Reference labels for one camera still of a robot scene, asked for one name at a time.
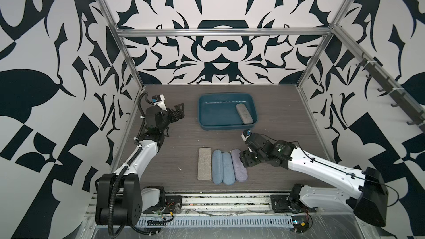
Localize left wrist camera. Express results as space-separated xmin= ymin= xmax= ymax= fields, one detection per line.
xmin=152 ymin=94 xmax=167 ymax=110

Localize aluminium cage frame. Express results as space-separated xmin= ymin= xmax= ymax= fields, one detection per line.
xmin=82 ymin=0 xmax=425 ymax=187

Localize black wall hook rack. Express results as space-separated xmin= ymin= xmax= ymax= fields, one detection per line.
xmin=356 ymin=52 xmax=425 ymax=133

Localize purple glasses case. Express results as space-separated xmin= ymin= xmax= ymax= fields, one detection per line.
xmin=231 ymin=149 xmax=248 ymax=182

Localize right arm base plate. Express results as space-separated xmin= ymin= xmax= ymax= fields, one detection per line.
xmin=270 ymin=194 xmax=317 ymax=214

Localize beige glasses case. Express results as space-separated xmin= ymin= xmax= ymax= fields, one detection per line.
xmin=197 ymin=148 xmax=212 ymax=181

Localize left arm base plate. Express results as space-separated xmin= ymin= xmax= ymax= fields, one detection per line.
xmin=143 ymin=195 xmax=182 ymax=214

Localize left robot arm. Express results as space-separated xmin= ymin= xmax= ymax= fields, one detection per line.
xmin=95 ymin=92 xmax=185 ymax=239

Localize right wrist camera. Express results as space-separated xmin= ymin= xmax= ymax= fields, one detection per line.
xmin=241 ymin=129 xmax=251 ymax=142

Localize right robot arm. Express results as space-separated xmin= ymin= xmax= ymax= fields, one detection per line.
xmin=240 ymin=129 xmax=391 ymax=227

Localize grey glasses case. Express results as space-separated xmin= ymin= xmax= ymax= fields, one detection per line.
xmin=236 ymin=103 xmax=253 ymax=125

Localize green circuit board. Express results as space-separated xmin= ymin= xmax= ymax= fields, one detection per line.
xmin=290 ymin=217 xmax=311 ymax=234

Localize light blue glasses case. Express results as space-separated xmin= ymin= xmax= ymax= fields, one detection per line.
xmin=211 ymin=149 xmax=224 ymax=185

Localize teal plastic storage box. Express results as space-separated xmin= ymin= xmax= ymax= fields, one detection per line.
xmin=198 ymin=93 xmax=258 ymax=131

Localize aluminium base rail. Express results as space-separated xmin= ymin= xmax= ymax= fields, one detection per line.
xmin=84 ymin=191 xmax=369 ymax=218

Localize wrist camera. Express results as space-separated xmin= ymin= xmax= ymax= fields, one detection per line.
xmin=241 ymin=129 xmax=251 ymax=142
xmin=152 ymin=94 xmax=167 ymax=110

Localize white slotted cable duct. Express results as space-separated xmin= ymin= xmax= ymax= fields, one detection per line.
xmin=136 ymin=215 xmax=293 ymax=229

